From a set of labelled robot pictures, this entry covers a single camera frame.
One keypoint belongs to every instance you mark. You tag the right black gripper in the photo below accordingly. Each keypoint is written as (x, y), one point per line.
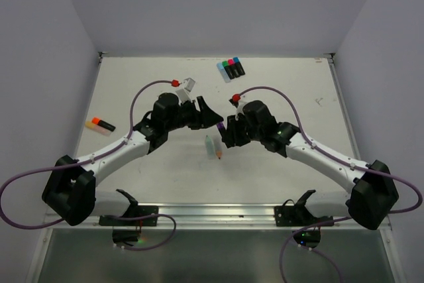
(232, 136)

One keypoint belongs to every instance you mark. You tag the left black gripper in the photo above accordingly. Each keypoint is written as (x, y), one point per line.
(209, 117)

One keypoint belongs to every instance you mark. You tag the purple black highlighter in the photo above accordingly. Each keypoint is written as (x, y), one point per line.
(221, 129)

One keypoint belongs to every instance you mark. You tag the green pastel highlighter body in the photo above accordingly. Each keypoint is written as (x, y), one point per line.
(210, 147)

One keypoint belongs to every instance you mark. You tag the orange cap black highlighter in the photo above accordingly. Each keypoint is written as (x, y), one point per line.
(103, 124)

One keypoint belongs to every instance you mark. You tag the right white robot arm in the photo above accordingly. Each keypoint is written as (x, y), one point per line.
(367, 193)

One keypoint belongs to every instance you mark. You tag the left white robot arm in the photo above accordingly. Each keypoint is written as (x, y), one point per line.
(71, 190)

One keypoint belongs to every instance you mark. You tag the light blue highlighter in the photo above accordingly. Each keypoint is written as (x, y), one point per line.
(223, 73)

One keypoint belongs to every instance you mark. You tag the pink cap black highlighter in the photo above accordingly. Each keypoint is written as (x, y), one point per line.
(234, 69)

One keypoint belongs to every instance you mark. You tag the green cap black highlighter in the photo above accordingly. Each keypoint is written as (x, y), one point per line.
(228, 70)

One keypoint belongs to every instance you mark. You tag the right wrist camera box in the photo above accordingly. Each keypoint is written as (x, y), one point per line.
(238, 104)

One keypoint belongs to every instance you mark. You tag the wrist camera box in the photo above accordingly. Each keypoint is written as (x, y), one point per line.
(238, 104)
(184, 89)

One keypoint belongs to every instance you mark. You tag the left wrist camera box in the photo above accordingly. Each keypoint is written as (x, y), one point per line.
(184, 89)

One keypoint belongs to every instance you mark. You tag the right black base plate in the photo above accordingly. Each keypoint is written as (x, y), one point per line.
(293, 216)

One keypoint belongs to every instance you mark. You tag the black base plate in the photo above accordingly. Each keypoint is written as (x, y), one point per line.
(145, 215)
(293, 216)

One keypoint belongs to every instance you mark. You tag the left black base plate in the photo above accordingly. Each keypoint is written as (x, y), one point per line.
(145, 215)

